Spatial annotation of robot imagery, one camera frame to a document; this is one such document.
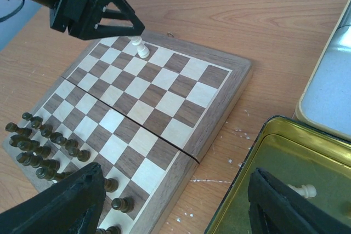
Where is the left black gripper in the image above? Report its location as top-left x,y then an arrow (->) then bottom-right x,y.
49,0 -> 145,39

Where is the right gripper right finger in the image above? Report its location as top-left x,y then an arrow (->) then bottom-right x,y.
248,168 -> 350,233

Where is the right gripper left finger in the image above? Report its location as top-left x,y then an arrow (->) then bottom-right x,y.
1,162 -> 106,233

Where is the white chess king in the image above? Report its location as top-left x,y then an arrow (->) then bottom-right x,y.
129,36 -> 150,59

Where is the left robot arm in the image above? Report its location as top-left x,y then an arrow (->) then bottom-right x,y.
32,0 -> 145,40

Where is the white chess piece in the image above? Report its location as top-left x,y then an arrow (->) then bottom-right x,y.
288,184 -> 317,198

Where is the wooden chess board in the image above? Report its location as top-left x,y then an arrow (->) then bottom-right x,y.
18,31 -> 252,233

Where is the gold tin box base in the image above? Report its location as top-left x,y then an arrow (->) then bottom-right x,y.
206,116 -> 350,233

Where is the silver tin lid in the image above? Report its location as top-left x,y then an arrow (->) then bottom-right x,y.
295,1 -> 350,141

